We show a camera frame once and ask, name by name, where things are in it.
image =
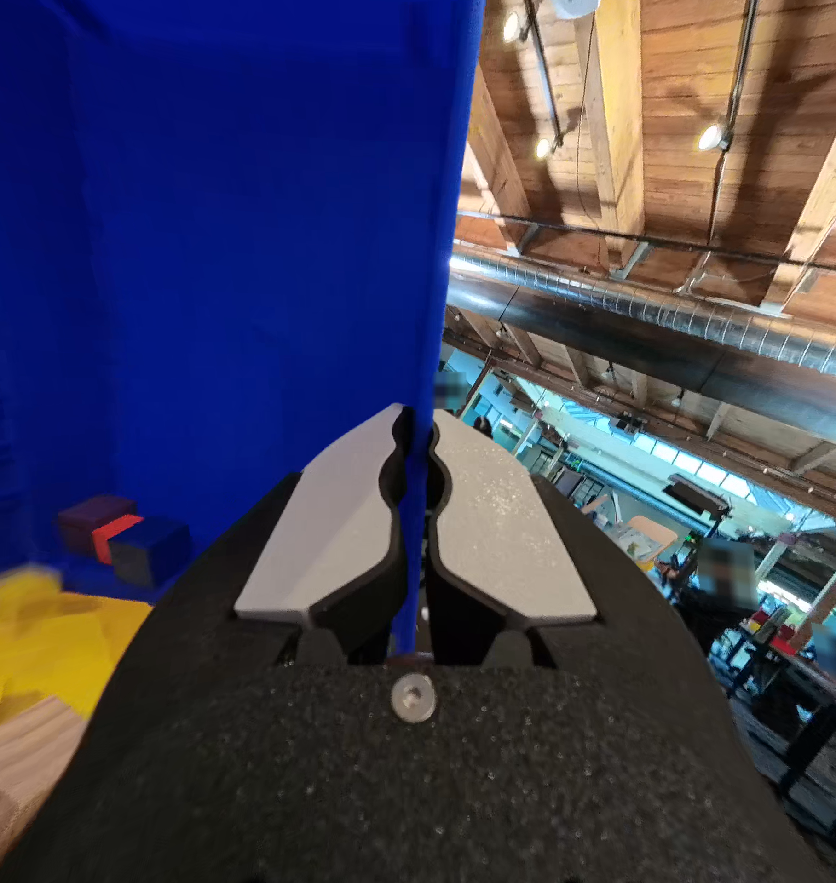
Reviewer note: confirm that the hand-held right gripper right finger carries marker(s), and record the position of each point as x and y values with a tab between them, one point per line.
507	538

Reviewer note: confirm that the blue plastic bin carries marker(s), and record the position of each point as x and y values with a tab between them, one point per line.
252	207

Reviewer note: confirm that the pile of wooden coloured cubes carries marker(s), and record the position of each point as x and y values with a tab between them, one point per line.
148	552

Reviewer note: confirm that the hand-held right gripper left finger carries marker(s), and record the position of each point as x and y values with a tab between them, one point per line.
321	545

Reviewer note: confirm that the yellow plastic bin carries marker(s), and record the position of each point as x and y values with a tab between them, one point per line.
59	655

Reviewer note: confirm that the silver ventilation duct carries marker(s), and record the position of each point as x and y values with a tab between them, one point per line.
666	317

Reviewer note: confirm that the wooden document holder stand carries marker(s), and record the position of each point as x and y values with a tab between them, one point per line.
656	538

